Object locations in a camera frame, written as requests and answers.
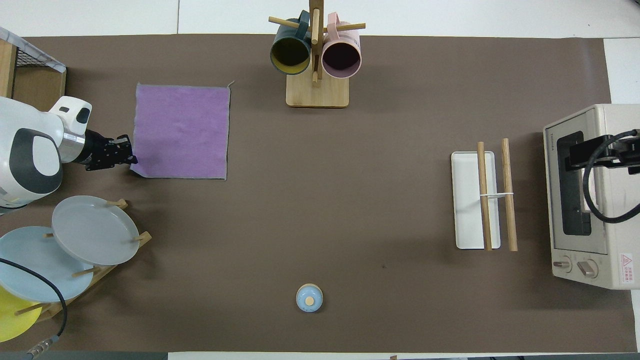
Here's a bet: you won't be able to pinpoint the wooden plate rack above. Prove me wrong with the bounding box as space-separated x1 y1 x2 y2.
14 199 153 323

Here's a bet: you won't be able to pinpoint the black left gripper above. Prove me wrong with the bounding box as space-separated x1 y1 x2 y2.
79 130 139 172

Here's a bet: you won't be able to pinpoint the beige toaster oven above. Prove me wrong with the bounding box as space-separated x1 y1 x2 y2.
543 103 640 291

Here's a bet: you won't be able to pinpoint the pink mug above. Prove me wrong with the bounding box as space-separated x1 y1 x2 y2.
321 12 362 80

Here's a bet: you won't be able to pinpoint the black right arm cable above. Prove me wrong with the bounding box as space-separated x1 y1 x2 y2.
583 130 640 225

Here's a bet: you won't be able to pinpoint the blue call bell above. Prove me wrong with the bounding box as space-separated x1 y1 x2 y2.
296 283 324 313

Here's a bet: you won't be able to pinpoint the light blue plate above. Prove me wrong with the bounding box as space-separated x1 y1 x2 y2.
0 226 95 303

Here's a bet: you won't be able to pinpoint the yellow plate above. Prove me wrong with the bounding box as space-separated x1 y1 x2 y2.
0 286 44 343

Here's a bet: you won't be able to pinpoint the brown table mat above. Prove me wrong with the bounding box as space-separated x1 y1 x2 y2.
0 34 638 353

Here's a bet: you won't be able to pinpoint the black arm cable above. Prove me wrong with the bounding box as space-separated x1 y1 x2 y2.
0 257 69 359
583 130 640 225

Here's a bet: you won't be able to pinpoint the white towel rack wooden bars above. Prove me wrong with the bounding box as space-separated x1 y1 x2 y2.
451 138 519 252

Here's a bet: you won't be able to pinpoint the wooden shelf with wire basket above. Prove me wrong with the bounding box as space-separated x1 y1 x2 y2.
0 26 68 113

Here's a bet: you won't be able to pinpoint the dark teal mug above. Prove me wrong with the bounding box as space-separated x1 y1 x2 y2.
270 10 314 76

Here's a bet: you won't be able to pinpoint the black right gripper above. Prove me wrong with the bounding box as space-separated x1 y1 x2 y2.
565 135 640 177

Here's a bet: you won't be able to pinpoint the marble pattern paper sheet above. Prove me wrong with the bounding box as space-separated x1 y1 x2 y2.
0 26 67 74

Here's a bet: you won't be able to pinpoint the purple square towel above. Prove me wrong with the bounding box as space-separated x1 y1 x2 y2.
130 81 235 181

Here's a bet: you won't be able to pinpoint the grey plate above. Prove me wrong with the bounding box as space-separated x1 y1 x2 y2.
51 195 141 266

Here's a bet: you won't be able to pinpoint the wooden mug tree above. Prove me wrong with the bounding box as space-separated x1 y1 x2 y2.
268 0 367 109

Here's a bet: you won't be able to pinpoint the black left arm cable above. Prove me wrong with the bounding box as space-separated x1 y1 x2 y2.
0 257 69 359

